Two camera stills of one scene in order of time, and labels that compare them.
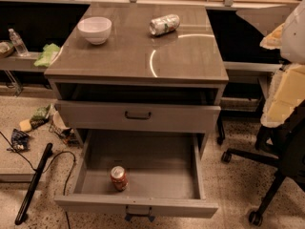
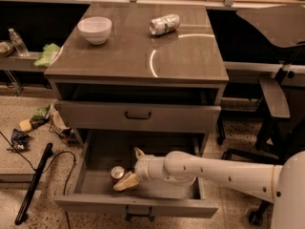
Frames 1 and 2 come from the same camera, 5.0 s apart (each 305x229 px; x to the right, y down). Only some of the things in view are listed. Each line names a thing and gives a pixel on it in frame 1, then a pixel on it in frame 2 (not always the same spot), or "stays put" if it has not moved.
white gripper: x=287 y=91 to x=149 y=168
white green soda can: x=164 y=25 stays put
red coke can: x=118 y=176 stays put
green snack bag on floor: x=40 y=115 stays put
